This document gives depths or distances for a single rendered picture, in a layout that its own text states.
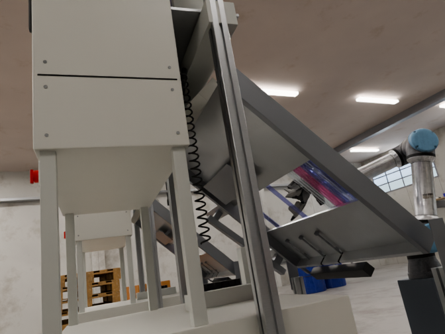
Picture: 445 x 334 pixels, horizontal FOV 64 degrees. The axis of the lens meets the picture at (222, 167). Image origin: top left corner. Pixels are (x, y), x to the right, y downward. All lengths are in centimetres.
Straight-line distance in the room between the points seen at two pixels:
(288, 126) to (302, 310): 44
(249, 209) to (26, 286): 932
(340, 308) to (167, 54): 72
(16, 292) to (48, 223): 921
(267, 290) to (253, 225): 13
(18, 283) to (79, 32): 923
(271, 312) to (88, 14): 78
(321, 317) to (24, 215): 956
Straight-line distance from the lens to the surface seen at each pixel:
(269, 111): 93
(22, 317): 996
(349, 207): 113
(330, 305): 89
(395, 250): 119
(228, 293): 114
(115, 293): 596
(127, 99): 84
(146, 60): 90
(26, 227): 1010
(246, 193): 78
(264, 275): 78
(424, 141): 180
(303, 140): 95
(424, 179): 178
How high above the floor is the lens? 72
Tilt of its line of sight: 16 degrees up
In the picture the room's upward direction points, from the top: 9 degrees counter-clockwise
